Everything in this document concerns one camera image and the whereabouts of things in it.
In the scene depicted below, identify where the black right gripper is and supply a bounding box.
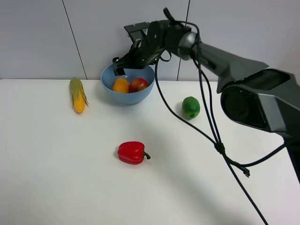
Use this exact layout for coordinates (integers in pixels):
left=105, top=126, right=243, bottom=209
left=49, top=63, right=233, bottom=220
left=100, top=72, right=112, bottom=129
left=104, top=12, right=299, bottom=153
left=112, top=20, right=191, bottom=76

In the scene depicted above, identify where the yellow mango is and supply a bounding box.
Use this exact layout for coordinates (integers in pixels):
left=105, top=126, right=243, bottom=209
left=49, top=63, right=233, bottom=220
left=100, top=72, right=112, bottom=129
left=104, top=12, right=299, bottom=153
left=112, top=77, right=129, bottom=93

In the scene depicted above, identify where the red pomegranate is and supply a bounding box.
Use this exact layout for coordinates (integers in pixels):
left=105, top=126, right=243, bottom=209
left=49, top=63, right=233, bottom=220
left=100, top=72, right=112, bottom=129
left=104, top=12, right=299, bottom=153
left=128, top=78, right=149, bottom=93

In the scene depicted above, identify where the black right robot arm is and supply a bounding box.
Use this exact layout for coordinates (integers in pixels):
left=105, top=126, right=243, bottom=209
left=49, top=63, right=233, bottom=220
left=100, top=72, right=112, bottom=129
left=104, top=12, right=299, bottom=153
left=112, top=20, right=300, bottom=173

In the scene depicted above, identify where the light blue bowl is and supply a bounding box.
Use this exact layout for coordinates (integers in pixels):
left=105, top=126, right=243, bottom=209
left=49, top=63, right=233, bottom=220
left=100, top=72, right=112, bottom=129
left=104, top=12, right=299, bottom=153
left=101, top=65, right=155, bottom=105

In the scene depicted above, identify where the corn cob with husk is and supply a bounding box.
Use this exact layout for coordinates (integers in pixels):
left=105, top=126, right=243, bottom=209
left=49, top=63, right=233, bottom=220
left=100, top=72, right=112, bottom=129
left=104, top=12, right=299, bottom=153
left=69, top=77, right=89, bottom=114

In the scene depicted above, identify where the green lime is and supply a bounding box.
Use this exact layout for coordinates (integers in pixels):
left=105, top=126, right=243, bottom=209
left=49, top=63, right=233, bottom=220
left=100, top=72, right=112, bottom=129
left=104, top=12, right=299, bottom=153
left=181, top=96, right=200, bottom=120

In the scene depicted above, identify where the red bell pepper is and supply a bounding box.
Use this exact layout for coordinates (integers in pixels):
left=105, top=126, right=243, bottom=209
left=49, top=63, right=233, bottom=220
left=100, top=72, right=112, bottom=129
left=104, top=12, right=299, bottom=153
left=117, top=141, right=151, bottom=165

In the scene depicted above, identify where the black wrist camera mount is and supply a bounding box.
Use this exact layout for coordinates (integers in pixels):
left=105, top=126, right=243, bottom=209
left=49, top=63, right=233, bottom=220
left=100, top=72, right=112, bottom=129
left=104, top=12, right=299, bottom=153
left=124, top=22, right=150, bottom=44

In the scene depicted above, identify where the black cable bundle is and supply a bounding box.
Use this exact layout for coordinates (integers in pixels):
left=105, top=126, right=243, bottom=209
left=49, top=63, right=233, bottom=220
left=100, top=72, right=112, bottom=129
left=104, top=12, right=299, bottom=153
left=154, top=7, right=291, bottom=225

